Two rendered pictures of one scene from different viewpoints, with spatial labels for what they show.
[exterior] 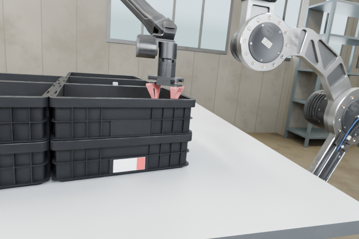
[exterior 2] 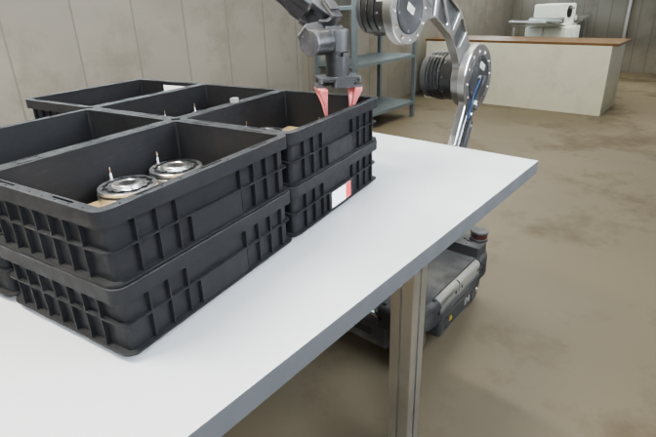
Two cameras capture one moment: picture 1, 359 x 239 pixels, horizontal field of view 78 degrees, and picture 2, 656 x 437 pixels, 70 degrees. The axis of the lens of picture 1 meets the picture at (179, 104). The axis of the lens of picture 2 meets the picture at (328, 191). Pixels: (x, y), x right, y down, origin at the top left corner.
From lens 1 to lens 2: 0.78 m
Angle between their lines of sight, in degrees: 35
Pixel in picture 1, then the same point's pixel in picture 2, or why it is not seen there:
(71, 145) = (307, 186)
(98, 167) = (320, 207)
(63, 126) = (296, 166)
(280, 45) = (421, 8)
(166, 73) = (346, 71)
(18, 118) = (267, 169)
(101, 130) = (320, 161)
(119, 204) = (382, 225)
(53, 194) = (314, 245)
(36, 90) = (157, 139)
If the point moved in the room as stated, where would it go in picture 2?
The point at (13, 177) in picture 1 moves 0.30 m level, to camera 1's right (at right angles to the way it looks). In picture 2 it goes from (267, 245) to (387, 206)
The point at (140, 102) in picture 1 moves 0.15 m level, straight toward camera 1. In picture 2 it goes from (346, 115) to (401, 125)
